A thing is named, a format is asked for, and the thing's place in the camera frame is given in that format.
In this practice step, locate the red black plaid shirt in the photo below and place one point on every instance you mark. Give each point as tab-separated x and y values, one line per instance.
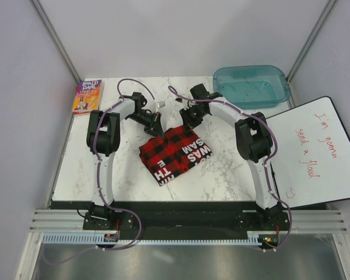
168	158

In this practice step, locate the left aluminium corner post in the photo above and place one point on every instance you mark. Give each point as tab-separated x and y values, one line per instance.
51	31

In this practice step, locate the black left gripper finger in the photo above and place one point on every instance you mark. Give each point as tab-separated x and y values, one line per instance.
162	133
153	130

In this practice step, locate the aluminium frame rail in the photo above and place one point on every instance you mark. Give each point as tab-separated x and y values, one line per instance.
303	221

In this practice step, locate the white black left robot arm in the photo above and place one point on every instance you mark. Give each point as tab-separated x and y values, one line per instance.
104	136

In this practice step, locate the aluminium corner post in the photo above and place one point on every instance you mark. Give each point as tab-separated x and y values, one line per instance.
51	31
312	37

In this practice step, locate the right aluminium corner post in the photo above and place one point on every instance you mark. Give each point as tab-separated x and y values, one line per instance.
312	37

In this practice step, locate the Roald Dahl paperback book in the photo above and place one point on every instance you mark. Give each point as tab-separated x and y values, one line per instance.
88	96

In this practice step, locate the whiteboard with red writing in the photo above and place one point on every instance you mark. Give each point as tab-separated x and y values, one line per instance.
312	164

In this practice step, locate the teal transparent plastic bin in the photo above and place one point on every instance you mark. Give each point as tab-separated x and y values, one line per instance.
252	87

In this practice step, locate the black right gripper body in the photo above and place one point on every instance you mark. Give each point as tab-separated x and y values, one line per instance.
193	114

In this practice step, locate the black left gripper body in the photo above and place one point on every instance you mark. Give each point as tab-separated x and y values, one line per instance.
143	118

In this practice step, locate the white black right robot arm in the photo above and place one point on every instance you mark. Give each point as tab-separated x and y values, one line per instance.
254	140

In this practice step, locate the white slotted cable duct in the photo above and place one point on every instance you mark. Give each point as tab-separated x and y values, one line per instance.
105	239

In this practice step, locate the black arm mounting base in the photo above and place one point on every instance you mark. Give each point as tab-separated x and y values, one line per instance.
242	216

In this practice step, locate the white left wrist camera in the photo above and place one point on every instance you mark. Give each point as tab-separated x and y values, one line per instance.
159	105

